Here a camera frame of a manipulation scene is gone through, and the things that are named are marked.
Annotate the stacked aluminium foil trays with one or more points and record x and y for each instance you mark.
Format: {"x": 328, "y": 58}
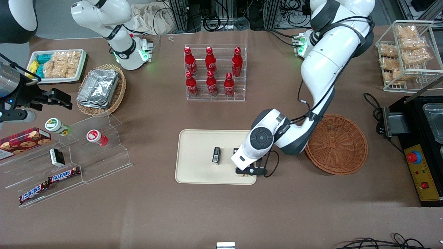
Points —
{"x": 98, "y": 88}

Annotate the white rectangular snack tray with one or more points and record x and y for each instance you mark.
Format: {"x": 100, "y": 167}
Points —
{"x": 81, "y": 71}

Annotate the aluminium frame post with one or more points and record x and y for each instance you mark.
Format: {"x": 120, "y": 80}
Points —
{"x": 271, "y": 14}
{"x": 178, "y": 14}

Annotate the black fryer appliance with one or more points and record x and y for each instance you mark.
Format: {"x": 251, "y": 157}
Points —
{"x": 415, "y": 117}

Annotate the cup with red lid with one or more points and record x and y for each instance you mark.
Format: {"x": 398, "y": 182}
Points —
{"x": 95, "y": 136}

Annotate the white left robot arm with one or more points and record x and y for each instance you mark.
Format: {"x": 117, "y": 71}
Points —
{"x": 325, "y": 65}

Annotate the oval wicker basket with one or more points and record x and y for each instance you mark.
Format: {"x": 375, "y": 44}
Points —
{"x": 119, "y": 90}

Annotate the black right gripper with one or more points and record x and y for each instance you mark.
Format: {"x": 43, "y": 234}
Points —
{"x": 28, "y": 95}

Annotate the rice cracker snack pack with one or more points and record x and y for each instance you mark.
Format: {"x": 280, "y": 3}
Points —
{"x": 417, "y": 56}
{"x": 387, "y": 51}
{"x": 65, "y": 57}
{"x": 412, "y": 43}
{"x": 394, "y": 77}
{"x": 406, "y": 31}
{"x": 59, "y": 71}

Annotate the red emergency stop button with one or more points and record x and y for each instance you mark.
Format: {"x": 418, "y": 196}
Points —
{"x": 413, "y": 157}

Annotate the teal snack pack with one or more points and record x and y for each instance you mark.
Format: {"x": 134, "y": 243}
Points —
{"x": 44, "y": 58}

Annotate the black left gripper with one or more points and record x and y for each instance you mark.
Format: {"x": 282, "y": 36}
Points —
{"x": 237, "y": 151}

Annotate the grey metal box with flange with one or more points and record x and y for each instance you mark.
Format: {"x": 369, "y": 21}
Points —
{"x": 398, "y": 124}

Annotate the snickers chocolate bar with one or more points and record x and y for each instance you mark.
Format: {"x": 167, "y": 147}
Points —
{"x": 64, "y": 175}
{"x": 33, "y": 193}

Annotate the clear acrylic bottle rack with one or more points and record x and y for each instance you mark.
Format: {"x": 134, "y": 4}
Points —
{"x": 218, "y": 97}

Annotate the cup with sunflower lid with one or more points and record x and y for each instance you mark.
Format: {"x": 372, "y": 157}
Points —
{"x": 55, "y": 126}

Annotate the yellow control panel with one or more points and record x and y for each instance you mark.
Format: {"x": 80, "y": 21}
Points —
{"x": 424, "y": 173}

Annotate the yellow snack pack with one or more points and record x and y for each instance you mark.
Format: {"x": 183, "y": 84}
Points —
{"x": 33, "y": 66}

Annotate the clear acrylic step shelf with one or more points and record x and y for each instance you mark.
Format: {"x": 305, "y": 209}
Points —
{"x": 104, "y": 162}

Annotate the red cookie box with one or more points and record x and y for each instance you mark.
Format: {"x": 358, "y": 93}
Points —
{"x": 24, "y": 141}

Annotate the cream plastic serving tray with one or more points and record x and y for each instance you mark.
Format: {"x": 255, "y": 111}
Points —
{"x": 197, "y": 155}

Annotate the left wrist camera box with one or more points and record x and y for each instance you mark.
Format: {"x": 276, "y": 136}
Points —
{"x": 216, "y": 155}

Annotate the red rocker switch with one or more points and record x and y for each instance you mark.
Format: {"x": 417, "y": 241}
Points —
{"x": 425, "y": 185}

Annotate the small black box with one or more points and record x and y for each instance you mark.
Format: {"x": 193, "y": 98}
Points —
{"x": 57, "y": 157}

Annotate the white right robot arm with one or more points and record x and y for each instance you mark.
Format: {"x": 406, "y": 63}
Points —
{"x": 104, "y": 14}

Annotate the red cola bottle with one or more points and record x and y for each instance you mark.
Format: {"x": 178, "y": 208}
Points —
{"x": 210, "y": 60}
{"x": 191, "y": 85}
{"x": 211, "y": 84}
{"x": 189, "y": 62}
{"x": 229, "y": 86}
{"x": 237, "y": 62}

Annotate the steel fryer pan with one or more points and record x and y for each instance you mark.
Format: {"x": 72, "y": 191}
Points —
{"x": 434, "y": 121}

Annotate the white crumpled plastic bag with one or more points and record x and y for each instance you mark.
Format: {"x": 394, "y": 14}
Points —
{"x": 152, "y": 17}

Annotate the round brown wicker basket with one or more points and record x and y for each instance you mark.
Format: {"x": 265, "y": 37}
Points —
{"x": 337, "y": 145}

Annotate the small white device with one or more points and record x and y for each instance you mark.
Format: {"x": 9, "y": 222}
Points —
{"x": 225, "y": 245}

